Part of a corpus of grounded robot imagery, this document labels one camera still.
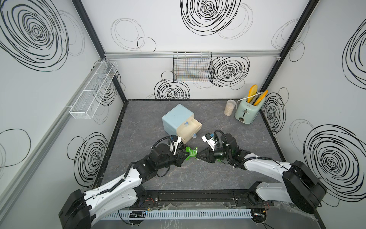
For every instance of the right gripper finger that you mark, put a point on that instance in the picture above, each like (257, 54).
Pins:
(202, 158)
(204, 152)

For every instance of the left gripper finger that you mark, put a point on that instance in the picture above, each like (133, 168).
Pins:
(184, 153)
(183, 162)

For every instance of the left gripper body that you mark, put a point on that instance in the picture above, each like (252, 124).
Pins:
(171, 159)

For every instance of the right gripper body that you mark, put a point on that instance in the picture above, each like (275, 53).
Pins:
(218, 154)

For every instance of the green cookie pack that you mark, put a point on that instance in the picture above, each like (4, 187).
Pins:
(192, 152)

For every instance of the cream drawer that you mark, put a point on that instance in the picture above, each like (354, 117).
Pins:
(189, 127)

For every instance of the light blue drawer cabinet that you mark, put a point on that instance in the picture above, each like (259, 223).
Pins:
(175, 118)

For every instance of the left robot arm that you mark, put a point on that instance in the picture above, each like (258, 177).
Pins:
(83, 209)

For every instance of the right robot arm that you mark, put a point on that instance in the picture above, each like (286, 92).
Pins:
(296, 183)

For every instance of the clear jar with grains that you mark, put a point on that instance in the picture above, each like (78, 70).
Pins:
(229, 108)

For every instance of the mint green toaster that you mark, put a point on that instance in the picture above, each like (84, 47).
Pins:
(245, 112)

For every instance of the yellow toast slice right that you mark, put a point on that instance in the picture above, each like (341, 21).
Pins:
(260, 98)

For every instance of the yellow toast slice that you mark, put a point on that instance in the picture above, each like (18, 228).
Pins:
(260, 98)
(252, 92)

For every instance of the yellow toast slice left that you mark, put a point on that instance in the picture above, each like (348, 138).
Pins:
(252, 92)

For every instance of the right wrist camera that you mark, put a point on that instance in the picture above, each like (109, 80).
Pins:
(209, 139)

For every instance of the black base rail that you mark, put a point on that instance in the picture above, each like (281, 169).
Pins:
(236, 197)

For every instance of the white slotted cable duct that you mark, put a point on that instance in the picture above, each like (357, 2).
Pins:
(181, 214)

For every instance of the black wire wall basket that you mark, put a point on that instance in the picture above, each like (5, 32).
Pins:
(192, 67)

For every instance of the white mesh wall shelf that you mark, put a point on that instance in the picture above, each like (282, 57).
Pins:
(98, 91)

